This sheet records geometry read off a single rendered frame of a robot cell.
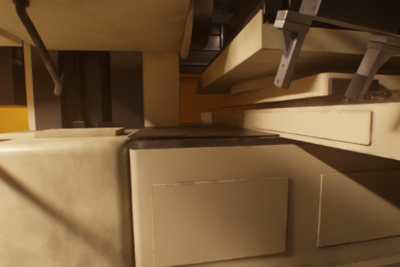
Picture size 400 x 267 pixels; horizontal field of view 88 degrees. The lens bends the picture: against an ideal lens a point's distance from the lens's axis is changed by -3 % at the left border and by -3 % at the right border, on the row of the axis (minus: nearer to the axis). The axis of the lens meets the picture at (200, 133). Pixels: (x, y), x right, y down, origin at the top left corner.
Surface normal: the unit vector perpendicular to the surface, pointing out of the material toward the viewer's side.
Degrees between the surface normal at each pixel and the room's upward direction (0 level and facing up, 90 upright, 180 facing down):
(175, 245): 90
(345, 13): 113
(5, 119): 90
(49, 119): 90
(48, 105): 90
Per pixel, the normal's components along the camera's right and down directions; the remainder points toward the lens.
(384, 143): -0.99, 0.03
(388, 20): 0.08, 0.48
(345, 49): 0.15, 0.09
